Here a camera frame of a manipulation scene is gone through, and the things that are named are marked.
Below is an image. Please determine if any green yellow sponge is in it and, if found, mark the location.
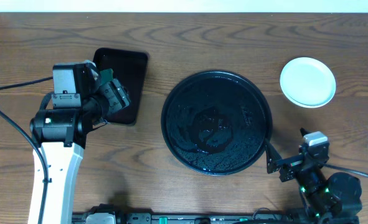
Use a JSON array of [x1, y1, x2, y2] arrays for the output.
[[100, 68, 113, 85]]

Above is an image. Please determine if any light blue plate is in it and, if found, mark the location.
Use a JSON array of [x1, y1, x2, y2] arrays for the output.
[[280, 57, 336, 108]]

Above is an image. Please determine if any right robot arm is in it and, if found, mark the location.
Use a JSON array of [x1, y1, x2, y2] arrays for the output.
[[264, 128, 362, 223]]

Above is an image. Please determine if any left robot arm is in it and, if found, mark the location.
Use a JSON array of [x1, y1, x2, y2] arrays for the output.
[[28, 79, 130, 223]]

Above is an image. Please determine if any black rectangular tray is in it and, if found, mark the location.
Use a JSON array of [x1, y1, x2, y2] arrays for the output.
[[93, 48, 149, 125]]

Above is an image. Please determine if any round black tray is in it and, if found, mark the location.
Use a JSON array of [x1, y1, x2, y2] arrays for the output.
[[161, 70, 273, 175]]

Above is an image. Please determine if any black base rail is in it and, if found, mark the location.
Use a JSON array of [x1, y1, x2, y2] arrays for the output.
[[71, 205, 360, 224]]

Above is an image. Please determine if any left black cable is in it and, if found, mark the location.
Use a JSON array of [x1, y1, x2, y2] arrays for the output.
[[0, 76, 54, 224]]

